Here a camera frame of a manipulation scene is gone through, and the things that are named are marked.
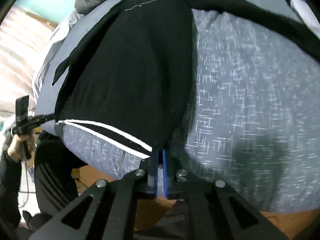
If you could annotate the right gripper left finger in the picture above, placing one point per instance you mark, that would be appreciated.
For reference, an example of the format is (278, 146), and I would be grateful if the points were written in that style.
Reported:
(105, 210)

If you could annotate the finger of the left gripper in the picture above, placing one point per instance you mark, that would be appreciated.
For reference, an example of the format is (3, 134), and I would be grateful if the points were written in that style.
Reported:
(45, 118)

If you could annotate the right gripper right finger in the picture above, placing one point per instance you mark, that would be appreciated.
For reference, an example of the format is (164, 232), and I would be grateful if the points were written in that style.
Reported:
(214, 210)

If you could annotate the black sweater white trim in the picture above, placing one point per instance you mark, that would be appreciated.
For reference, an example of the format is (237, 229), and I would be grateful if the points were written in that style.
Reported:
(128, 80)

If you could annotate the person's left forearm sleeve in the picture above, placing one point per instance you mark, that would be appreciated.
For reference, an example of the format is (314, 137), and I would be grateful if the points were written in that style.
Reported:
(10, 186)

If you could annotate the person's left hand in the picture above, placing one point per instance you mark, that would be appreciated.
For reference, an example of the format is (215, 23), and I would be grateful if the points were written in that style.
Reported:
(16, 149)

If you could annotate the person's black trousers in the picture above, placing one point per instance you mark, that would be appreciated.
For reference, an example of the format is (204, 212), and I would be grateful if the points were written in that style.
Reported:
(54, 184)

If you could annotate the pink curtain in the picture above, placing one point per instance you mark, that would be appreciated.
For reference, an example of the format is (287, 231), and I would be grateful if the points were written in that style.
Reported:
(23, 49)

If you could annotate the light grey blanket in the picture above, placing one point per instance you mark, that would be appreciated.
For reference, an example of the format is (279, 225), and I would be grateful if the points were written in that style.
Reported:
(65, 26)

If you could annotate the blue patterned bed sheet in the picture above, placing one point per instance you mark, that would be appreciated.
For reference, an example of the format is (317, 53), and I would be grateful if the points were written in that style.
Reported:
(255, 111)

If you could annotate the folded lilac garment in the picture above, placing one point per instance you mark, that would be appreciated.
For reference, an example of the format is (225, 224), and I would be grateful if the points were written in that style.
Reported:
(305, 13)

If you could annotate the wooden frame by wall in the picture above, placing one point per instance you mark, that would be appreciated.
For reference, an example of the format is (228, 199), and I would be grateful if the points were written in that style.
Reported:
(49, 24)

